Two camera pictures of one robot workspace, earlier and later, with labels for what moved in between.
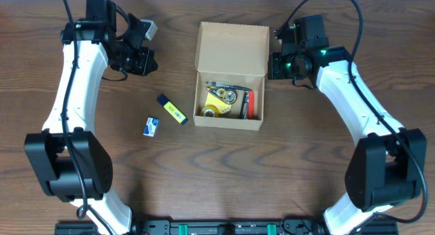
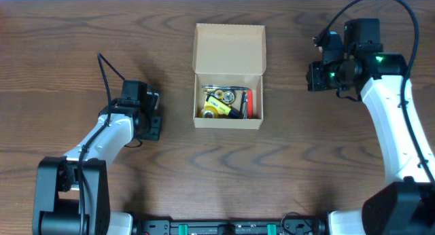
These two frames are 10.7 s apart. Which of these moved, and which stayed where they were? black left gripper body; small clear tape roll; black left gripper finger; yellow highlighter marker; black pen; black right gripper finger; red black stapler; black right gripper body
Moved: black right gripper body; yellow highlighter marker; black left gripper finger; black pen; black right gripper finger; black left gripper body
Stayed: red black stapler; small clear tape roll
